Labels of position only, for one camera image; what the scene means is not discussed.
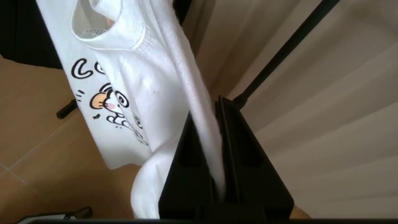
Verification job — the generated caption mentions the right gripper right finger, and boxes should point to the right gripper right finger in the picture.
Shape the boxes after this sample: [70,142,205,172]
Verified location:
[214,95,295,220]

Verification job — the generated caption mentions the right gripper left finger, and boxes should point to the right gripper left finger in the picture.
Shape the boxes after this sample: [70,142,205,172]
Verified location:
[158,110,218,220]

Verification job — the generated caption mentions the white printed t-shirt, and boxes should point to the white printed t-shirt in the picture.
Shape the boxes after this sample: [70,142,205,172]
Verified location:
[35,0,226,220]

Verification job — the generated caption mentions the black shorts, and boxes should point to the black shorts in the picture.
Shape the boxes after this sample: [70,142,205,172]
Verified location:
[0,0,65,70]

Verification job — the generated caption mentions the black clothes rack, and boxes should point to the black clothes rack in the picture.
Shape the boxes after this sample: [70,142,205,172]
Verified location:
[55,0,341,119]

